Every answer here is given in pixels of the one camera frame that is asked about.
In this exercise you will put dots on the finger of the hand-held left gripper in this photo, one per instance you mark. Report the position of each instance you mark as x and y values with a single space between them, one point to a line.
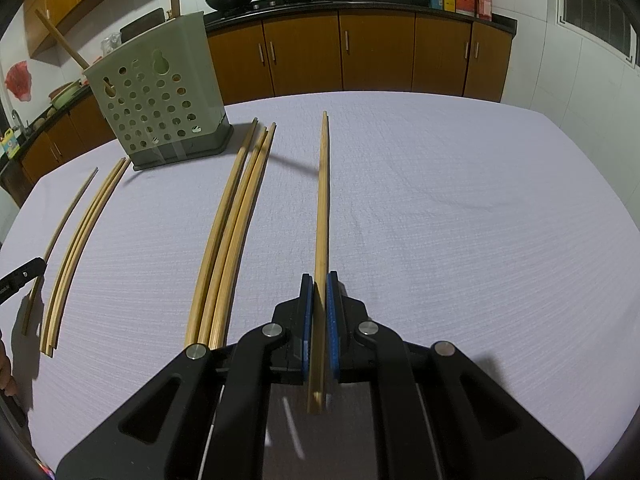
22 275

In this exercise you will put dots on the gas stove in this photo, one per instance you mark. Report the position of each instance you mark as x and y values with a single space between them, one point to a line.
265 4

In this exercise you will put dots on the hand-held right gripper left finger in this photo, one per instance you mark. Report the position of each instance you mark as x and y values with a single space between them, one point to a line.
305 355

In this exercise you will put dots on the person's left hand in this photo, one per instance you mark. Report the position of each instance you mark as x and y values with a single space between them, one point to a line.
6 370

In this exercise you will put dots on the green basin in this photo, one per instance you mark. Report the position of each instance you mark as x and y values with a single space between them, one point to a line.
65 95

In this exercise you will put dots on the three bamboo chopsticks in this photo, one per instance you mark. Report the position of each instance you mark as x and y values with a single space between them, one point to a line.
212 240

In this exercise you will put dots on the clear plastic jar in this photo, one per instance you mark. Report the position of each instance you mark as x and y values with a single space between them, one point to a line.
112 44

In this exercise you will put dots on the metal faucet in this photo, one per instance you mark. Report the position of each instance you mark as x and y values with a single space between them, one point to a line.
16 122

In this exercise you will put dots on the green perforated utensil holder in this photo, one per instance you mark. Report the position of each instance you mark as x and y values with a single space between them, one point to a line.
150 110

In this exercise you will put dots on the yellow dish soap bottle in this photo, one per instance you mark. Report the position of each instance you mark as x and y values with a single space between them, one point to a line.
9 142

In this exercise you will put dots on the barred window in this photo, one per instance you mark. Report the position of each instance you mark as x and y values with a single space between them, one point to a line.
595 5

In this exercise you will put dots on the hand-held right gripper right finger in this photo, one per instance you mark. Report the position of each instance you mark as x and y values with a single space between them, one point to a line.
333 345

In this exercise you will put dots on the dark cutting board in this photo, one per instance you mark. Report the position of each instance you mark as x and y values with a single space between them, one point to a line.
142 25

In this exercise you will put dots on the wooden lower kitchen cabinets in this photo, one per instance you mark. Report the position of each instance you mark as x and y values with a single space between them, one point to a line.
375 55

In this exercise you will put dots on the small red hanging bag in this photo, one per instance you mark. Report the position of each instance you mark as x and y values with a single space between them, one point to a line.
19 80

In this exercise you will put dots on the black kitchen countertop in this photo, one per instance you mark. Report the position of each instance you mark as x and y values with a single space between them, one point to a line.
350 4

